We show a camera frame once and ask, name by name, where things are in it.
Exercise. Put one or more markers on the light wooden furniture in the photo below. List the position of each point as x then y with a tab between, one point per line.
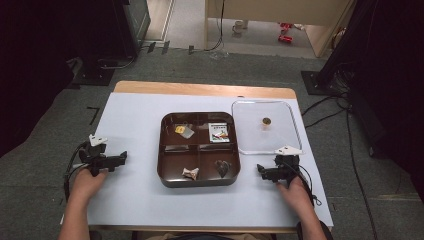
283	11

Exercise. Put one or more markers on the person's left hand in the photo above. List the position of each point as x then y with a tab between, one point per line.
86	185

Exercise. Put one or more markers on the black cabinet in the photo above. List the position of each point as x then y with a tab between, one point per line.
131	26

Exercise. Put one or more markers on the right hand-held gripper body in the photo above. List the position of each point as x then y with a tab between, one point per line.
285	165

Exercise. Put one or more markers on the white cup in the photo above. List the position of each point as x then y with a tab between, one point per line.
238	26

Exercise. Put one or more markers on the black stand base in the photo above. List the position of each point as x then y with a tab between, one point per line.
315	83
94	76

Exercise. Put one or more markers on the yellow and clear wrapper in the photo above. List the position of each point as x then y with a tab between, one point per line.
184	130

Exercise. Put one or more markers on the crumpled beige wrapper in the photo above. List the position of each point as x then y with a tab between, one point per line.
190	173

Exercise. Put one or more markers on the clear tray lid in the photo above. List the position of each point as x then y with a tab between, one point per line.
266	131

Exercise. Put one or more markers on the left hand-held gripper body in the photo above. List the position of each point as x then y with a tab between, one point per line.
95	156

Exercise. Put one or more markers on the brown compartment tray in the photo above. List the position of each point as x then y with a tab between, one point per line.
199	156

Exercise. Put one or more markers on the person's right hand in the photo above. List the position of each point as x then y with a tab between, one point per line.
295	196

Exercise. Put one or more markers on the pale blue table mat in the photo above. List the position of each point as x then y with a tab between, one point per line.
133	186

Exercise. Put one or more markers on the red tool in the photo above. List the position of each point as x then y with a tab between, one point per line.
285	38
285	26

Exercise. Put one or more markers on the crumpled dark wrapper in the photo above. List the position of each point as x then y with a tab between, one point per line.
222	167

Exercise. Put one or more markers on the white packet with colourful print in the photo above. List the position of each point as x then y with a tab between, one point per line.
219	132

